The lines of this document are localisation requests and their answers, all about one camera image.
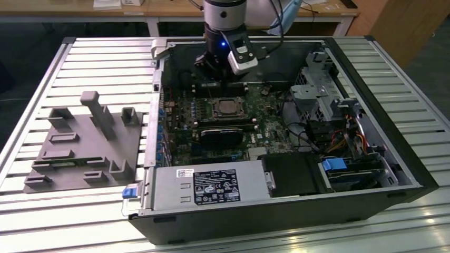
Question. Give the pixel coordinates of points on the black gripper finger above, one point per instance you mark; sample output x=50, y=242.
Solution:
x=207, y=63

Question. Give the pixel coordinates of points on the silver CPU plate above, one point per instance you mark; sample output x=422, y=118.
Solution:
x=226, y=107

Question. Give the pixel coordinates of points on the black RAM slot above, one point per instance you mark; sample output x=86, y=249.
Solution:
x=237, y=85
x=237, y=89
x=225, y=125
x=237, y=92
x=237, y=96
x=225, y=120

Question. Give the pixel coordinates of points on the black drive bay cover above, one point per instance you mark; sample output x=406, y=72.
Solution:
x=291, y=174

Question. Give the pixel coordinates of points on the small white box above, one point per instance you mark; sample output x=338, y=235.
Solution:
x=133, y=2

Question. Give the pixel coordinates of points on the graphics card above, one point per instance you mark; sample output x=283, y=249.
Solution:
x=222, y=138

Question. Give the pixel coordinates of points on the green motherboard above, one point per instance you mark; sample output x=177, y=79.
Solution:
x=270, y=126

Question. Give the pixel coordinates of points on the metal drive cage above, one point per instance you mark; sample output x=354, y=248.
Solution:
x=309, y=92

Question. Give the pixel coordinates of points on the large white box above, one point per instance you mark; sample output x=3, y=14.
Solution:
x=107, y=4

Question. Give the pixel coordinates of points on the silver chipset heat sink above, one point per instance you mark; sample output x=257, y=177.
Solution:
x=257, y=153

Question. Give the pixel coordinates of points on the grey power supply unit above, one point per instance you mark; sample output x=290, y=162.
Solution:
x=169, y=184

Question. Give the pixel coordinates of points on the grey parts rack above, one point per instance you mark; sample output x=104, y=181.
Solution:
x=84, y=147

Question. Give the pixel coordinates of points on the wooden desk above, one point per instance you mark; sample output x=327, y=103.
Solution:
x=52, y=8

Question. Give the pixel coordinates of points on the hard disk in blue carrier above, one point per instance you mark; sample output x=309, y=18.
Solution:
x=334, y=164

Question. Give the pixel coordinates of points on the blue case latch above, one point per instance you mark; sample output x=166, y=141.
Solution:
x=130, y=192

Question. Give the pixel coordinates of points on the wooden cabinet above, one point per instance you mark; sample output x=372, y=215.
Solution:
x=404, y=26

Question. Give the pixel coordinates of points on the black open PC case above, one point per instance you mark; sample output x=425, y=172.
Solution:
x=246, y=224

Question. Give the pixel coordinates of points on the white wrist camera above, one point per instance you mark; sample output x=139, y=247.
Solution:
x=242, y=56

